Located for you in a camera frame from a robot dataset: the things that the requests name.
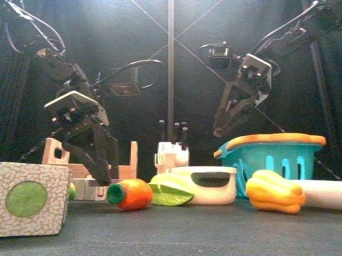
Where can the white cutlery holder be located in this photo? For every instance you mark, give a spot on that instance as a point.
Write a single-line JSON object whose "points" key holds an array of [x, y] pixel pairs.
{"points": [[175, 156]]}

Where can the wooden toy rack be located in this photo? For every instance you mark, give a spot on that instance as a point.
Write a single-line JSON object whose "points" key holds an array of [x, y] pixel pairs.
{"points": [[127, 163]]}

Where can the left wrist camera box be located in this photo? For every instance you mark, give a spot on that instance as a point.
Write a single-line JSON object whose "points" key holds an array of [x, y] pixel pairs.
{"points": [[124, 88]]}

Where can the white container with black slot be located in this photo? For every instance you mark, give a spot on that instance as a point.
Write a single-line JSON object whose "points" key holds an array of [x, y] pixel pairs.
{"points": [[214, 186]]}

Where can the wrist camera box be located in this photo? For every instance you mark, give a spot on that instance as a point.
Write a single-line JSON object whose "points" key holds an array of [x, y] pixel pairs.
{"points": [[124, 88], [219, 57]]}

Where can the small green toy piece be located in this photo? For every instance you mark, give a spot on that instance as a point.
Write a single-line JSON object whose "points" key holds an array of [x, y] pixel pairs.
{"points": [[71, 191]]}

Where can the yellow toy bell pepper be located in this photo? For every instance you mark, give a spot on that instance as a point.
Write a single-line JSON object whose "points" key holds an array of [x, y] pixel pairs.
{"points": [[274, 192]]}

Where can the teal basket with orange rim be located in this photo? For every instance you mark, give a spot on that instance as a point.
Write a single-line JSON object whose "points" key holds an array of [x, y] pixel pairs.
{"points": [[275, 156]]}

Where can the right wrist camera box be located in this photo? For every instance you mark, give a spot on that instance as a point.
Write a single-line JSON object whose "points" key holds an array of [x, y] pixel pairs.
{"points": [[219, 57]]}

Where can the orange toy fruit green cap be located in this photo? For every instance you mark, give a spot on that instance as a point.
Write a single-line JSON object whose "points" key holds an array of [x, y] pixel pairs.
{"points": [[134, 195]]}

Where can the vertical metal frame pole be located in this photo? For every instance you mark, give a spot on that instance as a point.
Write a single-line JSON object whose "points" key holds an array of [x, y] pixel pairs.
{"points": [[171, 66]]}

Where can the green toy lime wedge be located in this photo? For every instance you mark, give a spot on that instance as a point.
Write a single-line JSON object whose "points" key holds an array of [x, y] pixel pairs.
{"points": [[171, 195]]}

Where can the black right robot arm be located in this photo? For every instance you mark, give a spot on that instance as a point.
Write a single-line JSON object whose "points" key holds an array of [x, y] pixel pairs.
{"points": [[298, 31]]}

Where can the patterned box with green circle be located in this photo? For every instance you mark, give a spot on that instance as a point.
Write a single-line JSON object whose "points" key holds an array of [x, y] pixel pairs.
{"points": [[32, 199]]}

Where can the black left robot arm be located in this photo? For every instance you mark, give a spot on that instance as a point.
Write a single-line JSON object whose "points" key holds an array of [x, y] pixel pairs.
{"points": [[53, 65]]}

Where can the slanted black frame post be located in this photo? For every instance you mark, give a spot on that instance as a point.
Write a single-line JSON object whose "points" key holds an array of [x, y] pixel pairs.
{"points": [[321, 93]]}

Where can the white cylinder toy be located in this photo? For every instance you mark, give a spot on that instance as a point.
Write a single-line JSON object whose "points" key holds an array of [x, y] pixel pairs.
{"points": [[322, 194]]}

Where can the small white grey toy block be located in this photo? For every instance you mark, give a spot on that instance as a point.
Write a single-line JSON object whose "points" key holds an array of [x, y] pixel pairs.
{"points": [[87, 191]]}

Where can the white toy fork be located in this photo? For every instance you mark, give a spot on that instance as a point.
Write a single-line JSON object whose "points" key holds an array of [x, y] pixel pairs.
{"points": [[159, 159]]}

